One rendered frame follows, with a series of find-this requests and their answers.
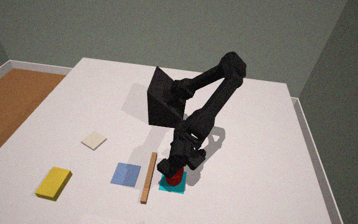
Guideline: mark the yellow rectangular block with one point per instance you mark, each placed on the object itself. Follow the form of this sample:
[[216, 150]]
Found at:
[[53, 184]]

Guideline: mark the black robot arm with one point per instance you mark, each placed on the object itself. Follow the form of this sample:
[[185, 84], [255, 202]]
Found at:
[[201, 121]]

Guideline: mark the long wooden beam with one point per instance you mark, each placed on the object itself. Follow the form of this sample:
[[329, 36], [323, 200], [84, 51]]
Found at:
[[148, 180]]

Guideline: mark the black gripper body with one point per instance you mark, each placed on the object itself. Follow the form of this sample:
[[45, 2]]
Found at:
[[166, 168]]

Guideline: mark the beige flat square tile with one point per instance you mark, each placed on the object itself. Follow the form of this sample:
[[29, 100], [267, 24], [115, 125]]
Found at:
[[94, 140]]

